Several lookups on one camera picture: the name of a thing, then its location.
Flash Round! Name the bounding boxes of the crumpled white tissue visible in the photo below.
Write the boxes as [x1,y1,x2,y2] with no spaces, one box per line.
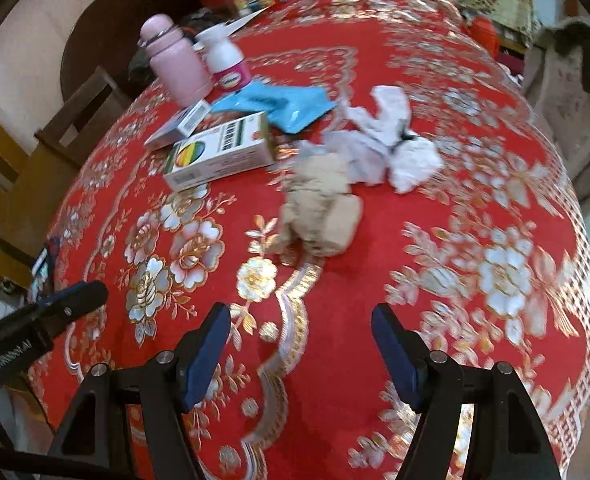
[344,85,413,148]
[386,135,446,194]

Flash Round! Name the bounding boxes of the black smartphone with blue strap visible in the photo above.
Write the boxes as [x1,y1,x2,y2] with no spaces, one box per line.
[29,239,58,303]

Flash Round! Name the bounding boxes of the white padded jacket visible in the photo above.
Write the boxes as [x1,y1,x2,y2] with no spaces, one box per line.
[518,17,590,211]

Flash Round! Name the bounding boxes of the dark grey cloth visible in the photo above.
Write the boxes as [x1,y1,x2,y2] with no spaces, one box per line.
[555,22,590,95]

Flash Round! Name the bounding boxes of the beige socks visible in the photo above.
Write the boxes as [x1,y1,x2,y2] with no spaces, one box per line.
[265,152,364,257]

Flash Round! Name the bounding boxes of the red plastic object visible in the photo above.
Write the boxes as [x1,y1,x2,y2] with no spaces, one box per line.
[468,15,501,61]

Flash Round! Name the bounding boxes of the white crumpled socks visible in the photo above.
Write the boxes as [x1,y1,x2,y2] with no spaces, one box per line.
[295,129,391,187]

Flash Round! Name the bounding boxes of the white box with rainbow print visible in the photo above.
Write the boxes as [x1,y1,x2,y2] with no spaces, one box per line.
[163,110,276,192]

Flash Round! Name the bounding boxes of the blue plastic packet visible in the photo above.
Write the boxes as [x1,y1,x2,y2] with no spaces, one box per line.
[210,80,337,135]

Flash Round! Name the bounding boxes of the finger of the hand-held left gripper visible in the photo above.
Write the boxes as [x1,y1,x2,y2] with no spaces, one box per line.
[37,281,109,333]

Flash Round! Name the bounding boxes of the red floral tablecloth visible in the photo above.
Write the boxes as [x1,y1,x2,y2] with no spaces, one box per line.
[27,0,590,480]

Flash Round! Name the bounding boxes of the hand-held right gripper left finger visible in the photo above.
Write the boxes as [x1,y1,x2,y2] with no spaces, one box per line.
[47,302,233,480]

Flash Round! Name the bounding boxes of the round brown tabletop board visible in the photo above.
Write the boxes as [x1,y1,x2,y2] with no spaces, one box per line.
[60,0,201,111]

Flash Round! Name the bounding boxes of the white pill bottle pink label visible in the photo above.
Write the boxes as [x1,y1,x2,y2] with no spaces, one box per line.
[194,27,252,93]

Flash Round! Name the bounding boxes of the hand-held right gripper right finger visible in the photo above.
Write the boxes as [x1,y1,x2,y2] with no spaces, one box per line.
[371,302,562,480]

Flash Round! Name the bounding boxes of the white paper sheet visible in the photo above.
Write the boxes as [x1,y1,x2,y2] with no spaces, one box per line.
[225,7,272,32]

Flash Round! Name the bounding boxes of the white and blue medicine box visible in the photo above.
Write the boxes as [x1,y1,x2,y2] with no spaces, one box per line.
[144,99,212,152]

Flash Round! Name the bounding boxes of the wooden chair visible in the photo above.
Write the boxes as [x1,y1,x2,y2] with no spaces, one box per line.
[0,66,134,261]

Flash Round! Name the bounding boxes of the pink insulated bottle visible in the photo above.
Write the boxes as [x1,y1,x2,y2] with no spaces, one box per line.
[139,14,215,108]

